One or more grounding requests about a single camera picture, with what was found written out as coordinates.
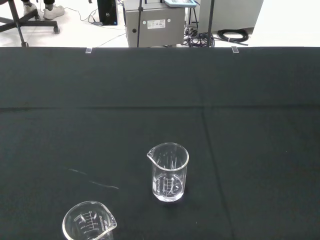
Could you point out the clear glass beaker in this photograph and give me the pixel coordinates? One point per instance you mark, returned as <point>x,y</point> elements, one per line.
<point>85,225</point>
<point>168,180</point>

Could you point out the black bench cloth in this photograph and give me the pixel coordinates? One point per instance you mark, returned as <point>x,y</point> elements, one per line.
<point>100,140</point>

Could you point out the grey metal cabinet with label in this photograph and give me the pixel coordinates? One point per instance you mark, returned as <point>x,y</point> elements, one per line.
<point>155,32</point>

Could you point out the black tripod pole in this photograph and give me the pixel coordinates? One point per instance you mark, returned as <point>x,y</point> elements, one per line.
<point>211,22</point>
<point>139,25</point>

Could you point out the clear cloth clip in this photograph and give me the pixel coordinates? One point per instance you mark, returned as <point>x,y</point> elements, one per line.
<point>234,49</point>
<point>88,50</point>

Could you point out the black computer tower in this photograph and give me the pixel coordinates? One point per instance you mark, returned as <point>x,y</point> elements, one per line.
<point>107,12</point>

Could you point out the large grey cabinet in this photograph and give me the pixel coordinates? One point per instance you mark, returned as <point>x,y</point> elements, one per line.
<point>230,15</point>

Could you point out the person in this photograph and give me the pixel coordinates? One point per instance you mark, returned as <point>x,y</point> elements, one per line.
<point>53,12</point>

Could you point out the black office chair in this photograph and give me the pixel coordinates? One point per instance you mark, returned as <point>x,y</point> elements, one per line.
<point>17,22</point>

